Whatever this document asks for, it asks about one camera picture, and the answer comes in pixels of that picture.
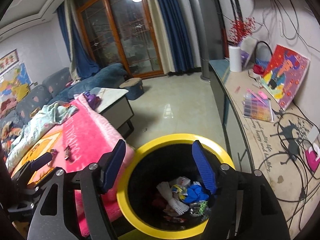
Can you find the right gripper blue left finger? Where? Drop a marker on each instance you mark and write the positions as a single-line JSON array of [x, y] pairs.
[[110, 169]]

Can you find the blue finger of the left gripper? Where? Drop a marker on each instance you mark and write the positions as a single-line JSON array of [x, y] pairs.
[[41, 161]]

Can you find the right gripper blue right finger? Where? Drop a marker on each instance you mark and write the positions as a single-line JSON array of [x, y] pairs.
[[206, 172]]

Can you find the blue plastic bag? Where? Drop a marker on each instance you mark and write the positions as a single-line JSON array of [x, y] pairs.
[[195, 193]]

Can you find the green dark snack wrapper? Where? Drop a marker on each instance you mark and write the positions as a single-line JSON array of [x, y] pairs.
[[197, 209]]

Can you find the white foam net sleeve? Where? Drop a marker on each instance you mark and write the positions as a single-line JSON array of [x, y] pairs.
[[179, 207]]

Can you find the yellow white snack bag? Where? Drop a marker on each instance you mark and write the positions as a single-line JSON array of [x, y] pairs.
[[180, 190]]

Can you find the yellow rimmed black trash bin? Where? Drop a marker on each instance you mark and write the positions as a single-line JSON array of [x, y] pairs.
[[167, 158]]

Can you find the pink cartoon fleece blanket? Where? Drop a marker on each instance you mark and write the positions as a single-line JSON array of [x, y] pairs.
[[66, 199]]

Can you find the light blue floral blanket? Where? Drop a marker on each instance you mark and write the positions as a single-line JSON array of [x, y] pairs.
[[44, 120]]

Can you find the white top coffee table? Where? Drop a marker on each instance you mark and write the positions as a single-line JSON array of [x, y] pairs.
[[115, 107]]

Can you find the blue grey sofa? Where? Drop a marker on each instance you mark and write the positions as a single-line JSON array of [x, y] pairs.
[[54, 88]]

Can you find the china map poster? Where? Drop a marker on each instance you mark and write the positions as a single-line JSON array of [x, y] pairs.
[[15, 83]]

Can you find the long tv cabinet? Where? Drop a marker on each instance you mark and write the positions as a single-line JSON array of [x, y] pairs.
[[276, 148]]

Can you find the colourful bead organiser box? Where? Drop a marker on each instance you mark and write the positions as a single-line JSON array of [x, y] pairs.
[[255, 107]]

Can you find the small round footstool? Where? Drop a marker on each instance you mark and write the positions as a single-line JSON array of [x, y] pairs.
[[134, 86]]

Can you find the left blue curtain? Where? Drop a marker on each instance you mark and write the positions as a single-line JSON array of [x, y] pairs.
[[81, 64]]

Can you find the blue curtain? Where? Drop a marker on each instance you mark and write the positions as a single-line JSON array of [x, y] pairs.
[[171, 36], [81, 64]]

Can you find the pink small device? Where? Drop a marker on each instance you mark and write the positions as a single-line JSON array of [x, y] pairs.
[[312, 157]]

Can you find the white paper towel roll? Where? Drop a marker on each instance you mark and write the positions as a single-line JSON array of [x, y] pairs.
[[235, 61]]

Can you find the right blue curtain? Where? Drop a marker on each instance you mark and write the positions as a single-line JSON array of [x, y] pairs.
[[171, 36]]

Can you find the colourful portrait painting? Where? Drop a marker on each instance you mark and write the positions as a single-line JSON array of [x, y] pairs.
[[284, 74]]

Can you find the red berry branch decoration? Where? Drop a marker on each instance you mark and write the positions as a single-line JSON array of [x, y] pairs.
[[240, 29]]

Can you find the wooden glass sliding door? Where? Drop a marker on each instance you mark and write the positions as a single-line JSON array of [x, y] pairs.
[[120, 31]]

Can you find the silver tower air conditioner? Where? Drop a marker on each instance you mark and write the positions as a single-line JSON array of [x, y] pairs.
[[208, 23]]

